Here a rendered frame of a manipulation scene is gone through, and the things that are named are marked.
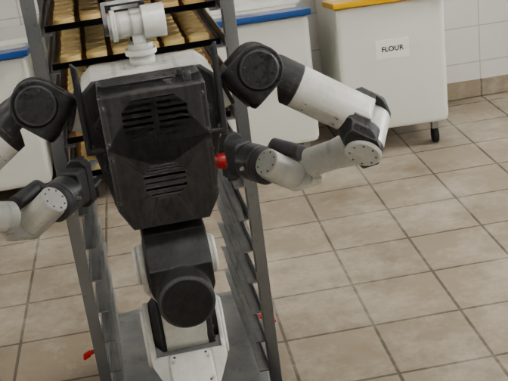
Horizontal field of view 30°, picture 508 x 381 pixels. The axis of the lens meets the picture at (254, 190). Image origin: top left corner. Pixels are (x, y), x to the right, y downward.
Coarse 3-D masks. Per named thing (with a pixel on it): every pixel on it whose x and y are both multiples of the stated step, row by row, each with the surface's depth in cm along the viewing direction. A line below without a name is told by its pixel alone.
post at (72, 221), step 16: (32, 0) 212; (32, 16) 214; (32, 32) 215; (32, 48) 216; (64, 160) 227; (80, 240) 235; (80, 256) 236; (80, 272) 238; (96, 320) 243; (96, 336) 245; (96, 352) 246
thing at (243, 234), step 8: (224, 192) 284; (224, 200) 278; (232, 208) 272; (232, 216) 266; (232, 224) 261; (240, 224) 261; (240, 232) 256; (248, 232) 249; (240, 240) 251; (248, 240) 250; (248, 248) 246
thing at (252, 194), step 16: (224, 0) 220; (224, 16) 222; (224, 32) 225; (240, 112) 231; (240, 128) 232; (256, 192) 239; (256, 208) 240; (256, 224) 242; (256, 240) 244; (256, 256) 245; (272, 304) 251; (272, 320) 253; (272, 336) 254; (272, 352) 256; (272, 368) 258
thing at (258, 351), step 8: (232, 280) 309; (232, 288) 304; (240, 304) 293; (240, 312) 289; (248, 328) 279; (248, 336) 275; (256, 344) 270; (256, 352) 266; (264, 352) 262; (256, 360) 263; (264, 360) 262; (264, 368) 258
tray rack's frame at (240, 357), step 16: (224, 304) 311; (128, 320) 309; (240, 320) 300; (128, 336) 299; (240, 336) 291; (128, 352) 290; (144, 352) 289; (160, 352) 288; (176, 352) 287; (240, 352) 283; (128, 368) 282; (144, 368) 281; (240, 368) 275; (256, 368) 274
